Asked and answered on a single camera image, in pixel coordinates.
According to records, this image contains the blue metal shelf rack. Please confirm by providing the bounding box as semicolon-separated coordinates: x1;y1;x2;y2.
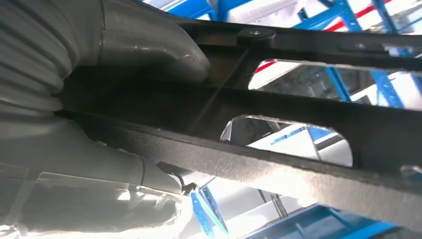
141;0;422;239

